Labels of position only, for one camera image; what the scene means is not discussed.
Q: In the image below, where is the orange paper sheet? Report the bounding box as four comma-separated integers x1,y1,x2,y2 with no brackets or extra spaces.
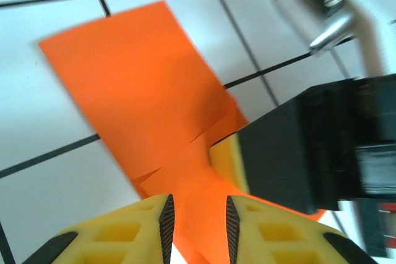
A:
38,0,327,264

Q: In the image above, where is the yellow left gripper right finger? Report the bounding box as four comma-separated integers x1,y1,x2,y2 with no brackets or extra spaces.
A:
225,195,380,264

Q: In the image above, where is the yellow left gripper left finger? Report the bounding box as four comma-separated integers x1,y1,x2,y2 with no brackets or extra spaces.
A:
21,194,176,264

